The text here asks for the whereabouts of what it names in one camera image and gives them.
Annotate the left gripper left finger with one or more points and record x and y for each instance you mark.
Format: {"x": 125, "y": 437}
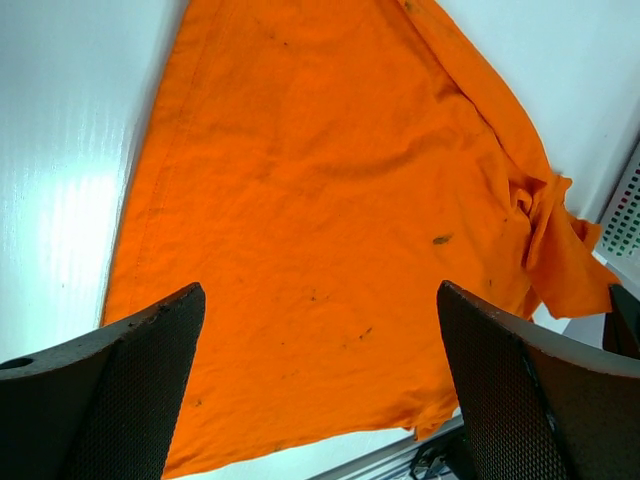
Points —
{"x": 103, "y": 405}

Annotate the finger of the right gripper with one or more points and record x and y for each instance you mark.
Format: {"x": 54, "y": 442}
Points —
{"x": 621, "y": 326}

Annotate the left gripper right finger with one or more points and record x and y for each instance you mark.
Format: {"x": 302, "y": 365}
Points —
{"x": 537, "y": 404}

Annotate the orange t shirt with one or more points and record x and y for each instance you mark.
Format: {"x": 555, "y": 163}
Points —
{"x": 320, "y": 168}

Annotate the white plastic basket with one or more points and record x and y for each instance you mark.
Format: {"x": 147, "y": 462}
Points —
{"x": 620, "y": 221}

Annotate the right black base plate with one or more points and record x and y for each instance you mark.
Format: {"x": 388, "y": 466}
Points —
{"x": 450, "y": 451}

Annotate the aluminium mounting rail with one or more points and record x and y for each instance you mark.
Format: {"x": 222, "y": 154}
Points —
{"x": 390, "y": 462}

